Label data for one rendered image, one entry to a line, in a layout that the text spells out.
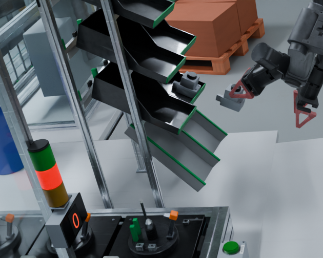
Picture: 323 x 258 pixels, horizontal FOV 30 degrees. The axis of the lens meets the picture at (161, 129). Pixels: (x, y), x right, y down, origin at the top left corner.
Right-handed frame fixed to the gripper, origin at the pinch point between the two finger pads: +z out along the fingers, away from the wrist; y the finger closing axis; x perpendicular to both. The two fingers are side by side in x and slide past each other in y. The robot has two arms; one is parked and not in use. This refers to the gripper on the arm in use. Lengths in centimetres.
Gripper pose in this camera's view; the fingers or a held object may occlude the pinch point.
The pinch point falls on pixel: (234, 91)
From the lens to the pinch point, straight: 183.0
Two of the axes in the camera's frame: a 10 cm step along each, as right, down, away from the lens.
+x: 5.8, 7.9, 1.8
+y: -4.4, 4.9, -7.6
